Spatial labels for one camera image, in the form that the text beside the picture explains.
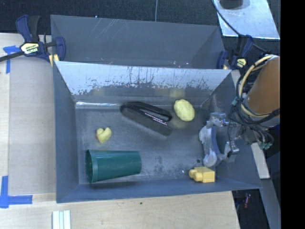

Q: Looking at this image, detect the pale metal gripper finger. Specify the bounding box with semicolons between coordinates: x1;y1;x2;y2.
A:
203;141;240;168
198;112;227;150

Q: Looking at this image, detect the yellow toy building brick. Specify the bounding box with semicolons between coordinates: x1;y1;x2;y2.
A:
189;166;215;183

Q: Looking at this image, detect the yellow toy lemon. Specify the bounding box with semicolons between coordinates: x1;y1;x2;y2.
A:
173;99;195;122

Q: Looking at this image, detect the black oblong case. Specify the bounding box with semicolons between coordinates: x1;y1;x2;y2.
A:
120;101;173;136

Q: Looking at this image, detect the grey metal bin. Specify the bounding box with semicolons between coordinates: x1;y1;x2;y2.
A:
50;14;263;204

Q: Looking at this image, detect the dark green plastic cup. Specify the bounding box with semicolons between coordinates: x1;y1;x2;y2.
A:
85;149;142;184

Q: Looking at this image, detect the small yellow toy duck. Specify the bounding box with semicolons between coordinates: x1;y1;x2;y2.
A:
95;127;112;144

